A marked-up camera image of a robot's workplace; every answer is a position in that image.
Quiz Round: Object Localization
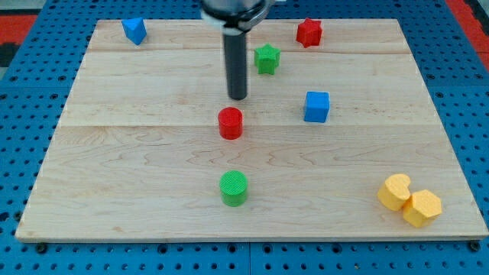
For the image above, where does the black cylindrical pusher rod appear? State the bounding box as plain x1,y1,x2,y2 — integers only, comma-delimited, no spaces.
222,27,248,100

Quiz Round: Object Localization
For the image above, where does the green star block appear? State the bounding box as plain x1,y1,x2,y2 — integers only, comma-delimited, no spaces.
254,44,281,75

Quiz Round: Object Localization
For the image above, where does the red star block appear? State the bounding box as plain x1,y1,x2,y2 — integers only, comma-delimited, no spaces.
296,18,322,48

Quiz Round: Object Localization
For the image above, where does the red cylinder block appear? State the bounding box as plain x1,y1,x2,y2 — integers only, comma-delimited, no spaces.
218,107,243,140

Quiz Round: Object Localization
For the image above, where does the blue cube block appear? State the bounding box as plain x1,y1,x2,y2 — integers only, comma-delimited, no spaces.
303,91,330,123

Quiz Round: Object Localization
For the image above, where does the blue triangle block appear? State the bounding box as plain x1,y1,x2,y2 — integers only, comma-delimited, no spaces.
121,18,147,45

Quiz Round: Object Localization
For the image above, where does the green cylinder block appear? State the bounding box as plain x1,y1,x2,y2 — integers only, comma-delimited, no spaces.
219,170,248,207

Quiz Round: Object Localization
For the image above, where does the light wooden board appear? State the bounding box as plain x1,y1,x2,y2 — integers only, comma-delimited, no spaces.
16,19,488,243

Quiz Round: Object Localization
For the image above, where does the yellow heart block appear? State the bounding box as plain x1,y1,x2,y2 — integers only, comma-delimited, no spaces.
377,173,411,211

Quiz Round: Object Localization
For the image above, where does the yellow hexagon block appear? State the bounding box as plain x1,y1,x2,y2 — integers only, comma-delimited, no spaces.
403,189,442,228

